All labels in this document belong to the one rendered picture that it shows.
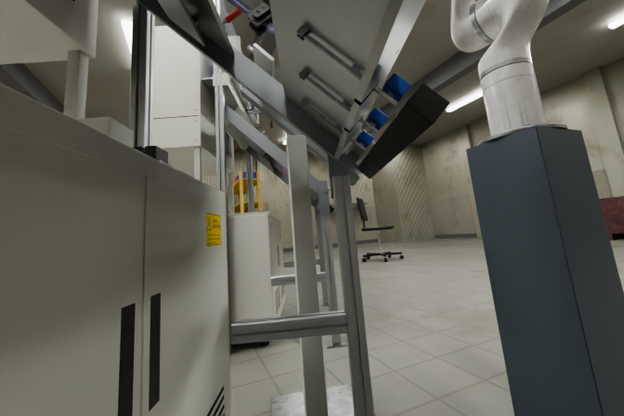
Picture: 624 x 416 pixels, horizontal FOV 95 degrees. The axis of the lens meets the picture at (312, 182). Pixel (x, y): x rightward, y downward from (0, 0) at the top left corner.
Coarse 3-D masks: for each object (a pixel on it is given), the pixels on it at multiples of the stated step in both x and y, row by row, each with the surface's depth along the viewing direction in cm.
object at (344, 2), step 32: (288, 0) 39; (320, 0) 34; (352, 0) 31; (384, 0) 28; (288, 32) 45; (320, 32) 40; (352, 32) 35; (288, 64) 55; (320, 64) 46; (352, 64) 40; (288, 96) 69; (320, 96) 56; (352, 96) 48
